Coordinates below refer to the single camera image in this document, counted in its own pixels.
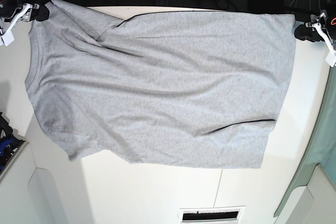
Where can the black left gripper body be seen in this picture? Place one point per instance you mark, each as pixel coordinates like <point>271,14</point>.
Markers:
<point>331,26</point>

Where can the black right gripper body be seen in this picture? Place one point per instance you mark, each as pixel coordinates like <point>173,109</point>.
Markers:
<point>9,8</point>

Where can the white floor vent grille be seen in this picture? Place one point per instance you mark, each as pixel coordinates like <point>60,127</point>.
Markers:
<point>211,215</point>

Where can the grey t-shirt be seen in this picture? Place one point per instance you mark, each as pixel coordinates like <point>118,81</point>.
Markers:
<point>190,88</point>

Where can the black round floor object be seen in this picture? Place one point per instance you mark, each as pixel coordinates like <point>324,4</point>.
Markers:
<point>266,6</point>

